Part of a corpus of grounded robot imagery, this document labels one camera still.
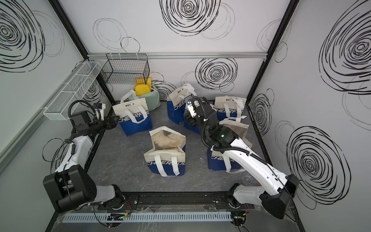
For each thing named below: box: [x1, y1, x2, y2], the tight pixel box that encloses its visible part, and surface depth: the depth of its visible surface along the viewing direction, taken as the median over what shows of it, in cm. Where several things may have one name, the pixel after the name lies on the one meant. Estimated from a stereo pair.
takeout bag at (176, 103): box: [167, 83, 198, 125], surface depth 95 cm
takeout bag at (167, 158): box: [143, 125, 187, 177], surface depth 68 cm
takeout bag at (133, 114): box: [112, 89, 153, 137], surface depth 88 cm
